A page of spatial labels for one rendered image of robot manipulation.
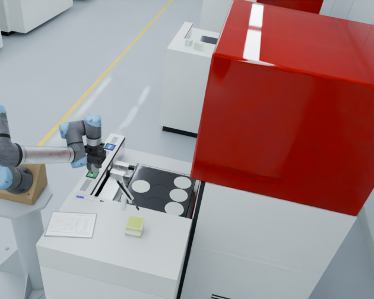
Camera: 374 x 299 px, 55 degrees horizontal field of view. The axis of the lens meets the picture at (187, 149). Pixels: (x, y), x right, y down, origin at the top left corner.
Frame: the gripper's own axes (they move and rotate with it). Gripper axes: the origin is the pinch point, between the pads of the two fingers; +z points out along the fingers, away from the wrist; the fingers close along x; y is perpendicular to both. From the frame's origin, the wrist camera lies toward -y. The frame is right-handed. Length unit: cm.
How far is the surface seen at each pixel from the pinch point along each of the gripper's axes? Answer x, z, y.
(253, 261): -16, 21, 94
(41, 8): 408, 66, -256
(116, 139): 35.0, 2.5, 1.2
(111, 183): 5.3, 10.1, 9.7
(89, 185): -8.2, 2.1, 2.4
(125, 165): 18.9, 7.3, 12.9
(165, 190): 7.6, 8.3, 39.9
